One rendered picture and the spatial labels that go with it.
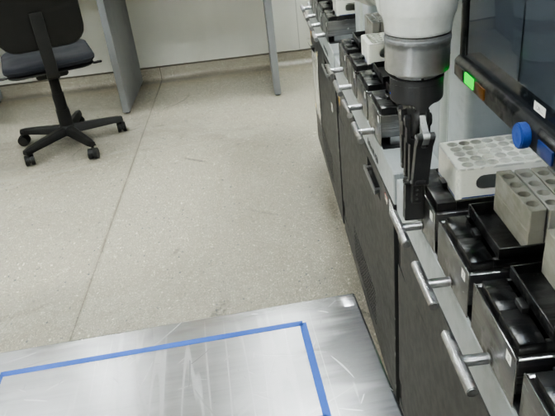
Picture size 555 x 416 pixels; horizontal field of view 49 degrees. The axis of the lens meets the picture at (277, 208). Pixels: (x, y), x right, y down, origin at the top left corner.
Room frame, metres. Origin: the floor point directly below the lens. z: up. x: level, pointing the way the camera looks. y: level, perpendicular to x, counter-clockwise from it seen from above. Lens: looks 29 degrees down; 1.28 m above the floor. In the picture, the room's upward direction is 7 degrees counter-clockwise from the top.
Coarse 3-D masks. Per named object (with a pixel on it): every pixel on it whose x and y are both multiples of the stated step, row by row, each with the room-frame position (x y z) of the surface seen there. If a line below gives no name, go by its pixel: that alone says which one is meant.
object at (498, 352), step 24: (480, 288) 0.59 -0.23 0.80; (504, 288) 0.57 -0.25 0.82; (480, 312) 0.57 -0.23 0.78; (504, 312) 0.53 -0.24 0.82; (528, 312) 0.52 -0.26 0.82; (480, 336) 0.56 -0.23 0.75; (504, 336) 0.50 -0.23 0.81; (528, 336) 0.48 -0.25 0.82; (456, 360) 0.53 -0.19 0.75; (480, 360) 0.52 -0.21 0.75; (504, 360) 0.49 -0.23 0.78; (528, 360) 0.46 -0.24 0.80; (552, 360) 0.46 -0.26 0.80; (504, 384) 0.49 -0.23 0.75
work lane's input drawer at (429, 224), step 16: (432, 176) 0.87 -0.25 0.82; (432, 192) 0.81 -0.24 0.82; (448, 192) 0.81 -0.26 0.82; (432, 208) 0.78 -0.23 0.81; (448, 208) 0.78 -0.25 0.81; (464, 208) 0.78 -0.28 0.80; (400, 224) 0.84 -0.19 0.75; (416, 224) 0.83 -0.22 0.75; (432, 224) 0.78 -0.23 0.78; (432, 240) 0.78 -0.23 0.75
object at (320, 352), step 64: (192, 320) 0.57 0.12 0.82; (256, 320) 0.56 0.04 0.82; (320, 320) 0.55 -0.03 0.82; (0, 384) 0.51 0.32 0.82; (64, 384) 0.49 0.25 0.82; (128, 384) 0.48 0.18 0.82; (192, 384) 0.47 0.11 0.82; (256, 384) 0.46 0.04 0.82; (320, 384) 0.45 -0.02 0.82; (384, 384) 0.44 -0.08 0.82
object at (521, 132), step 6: (516, 126) 0.64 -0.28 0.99; (522, 126) 0.63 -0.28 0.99; (528, 126) 0.63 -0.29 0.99; (516, 132) 0.64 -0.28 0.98; (522, 132) 0.62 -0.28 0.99; (528, 132) 0.62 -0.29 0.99; (516, 138) 0.63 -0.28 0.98; (522, 138) 0.62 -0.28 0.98; (528, 138) 0.62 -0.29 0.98; (516, 144) 0.63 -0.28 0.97; (522, 144) 0.62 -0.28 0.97; (528, 144) 0.62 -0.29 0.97
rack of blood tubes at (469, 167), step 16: (448, 144) 0.88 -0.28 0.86; (464, 144) 0.88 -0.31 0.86; (480, 144) 0.86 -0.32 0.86; (496, 144) 0.85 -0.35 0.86; (512, 144) 0.85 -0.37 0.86; (448, 160) 0.83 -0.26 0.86; (464, 160) 0.82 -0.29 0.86; (480, 160) 0.81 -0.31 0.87; (496, 160) 0.80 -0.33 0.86; (512, 160) 0.79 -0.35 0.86; (528, 160) 0.79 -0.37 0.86; (448, 176) 0.82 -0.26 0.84; (464, 176) 0.79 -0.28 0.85; (480, 176) 0.79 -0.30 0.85; (464, 192) 0.79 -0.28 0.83; (480, 192) 0.79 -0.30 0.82
